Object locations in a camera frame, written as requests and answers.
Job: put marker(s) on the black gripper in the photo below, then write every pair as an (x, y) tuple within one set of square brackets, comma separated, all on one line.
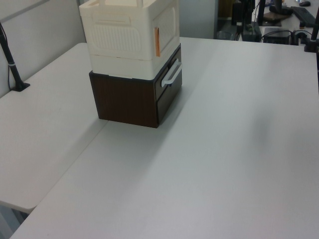
[(242, 11)]

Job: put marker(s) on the cream plastic storage cabinet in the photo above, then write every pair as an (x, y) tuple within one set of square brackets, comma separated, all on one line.
[(119, 37)]

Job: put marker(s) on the black device with green label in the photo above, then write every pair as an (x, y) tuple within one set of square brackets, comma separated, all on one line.
[(253, 32)]

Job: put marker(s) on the brown wooden board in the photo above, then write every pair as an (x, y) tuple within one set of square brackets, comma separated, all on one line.
[(271, 18)]

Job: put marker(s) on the black electronics box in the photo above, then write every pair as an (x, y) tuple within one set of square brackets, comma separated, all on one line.
[(277, 36)]

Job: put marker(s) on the black monitor stand base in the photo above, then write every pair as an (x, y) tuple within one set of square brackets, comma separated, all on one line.
[(280, 10)]

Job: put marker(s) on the black keyboard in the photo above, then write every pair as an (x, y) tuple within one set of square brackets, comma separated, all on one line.
[(304, 16)]

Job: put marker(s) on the black computer mouse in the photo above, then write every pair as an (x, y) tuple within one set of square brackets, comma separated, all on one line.
[(304, 3)]

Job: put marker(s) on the black clamp pole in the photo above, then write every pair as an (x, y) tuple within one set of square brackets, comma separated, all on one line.
[(311, 42)]

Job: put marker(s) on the dark brown drawer unit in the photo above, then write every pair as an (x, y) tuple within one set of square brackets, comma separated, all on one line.
[(124, 99)]

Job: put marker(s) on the black camera pole with base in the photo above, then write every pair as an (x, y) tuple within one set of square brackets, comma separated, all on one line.
[(11, 62)]

